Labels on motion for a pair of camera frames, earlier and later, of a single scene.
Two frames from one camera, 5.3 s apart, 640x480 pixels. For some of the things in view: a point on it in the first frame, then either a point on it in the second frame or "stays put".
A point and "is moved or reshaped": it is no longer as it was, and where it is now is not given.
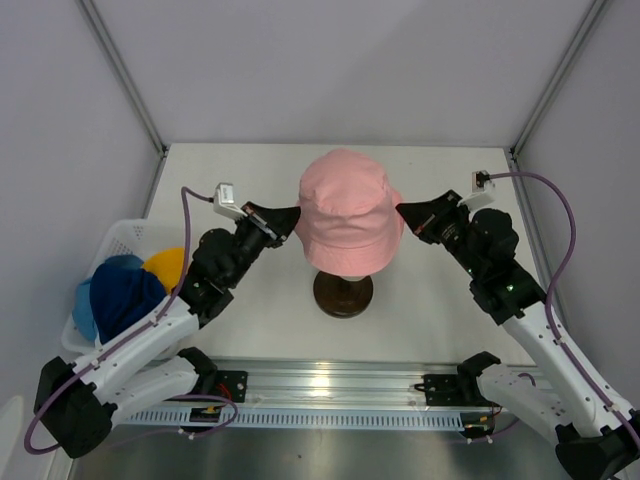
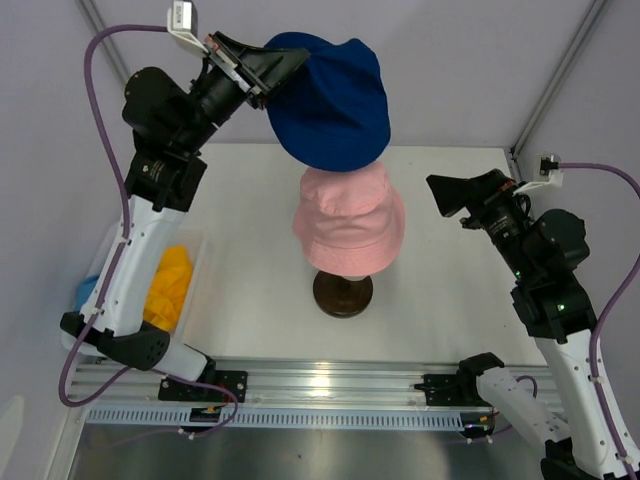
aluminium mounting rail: (324, 383) stays put
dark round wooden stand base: (340, 297) stays put
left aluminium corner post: (116, 60) stays put
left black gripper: (274, 225) to (269, 67)
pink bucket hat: (348, 222) stays put
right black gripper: (424, 218) to (480, 195)
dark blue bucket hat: (121, 291) is moved or reshaped
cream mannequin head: (354, 278) stays put
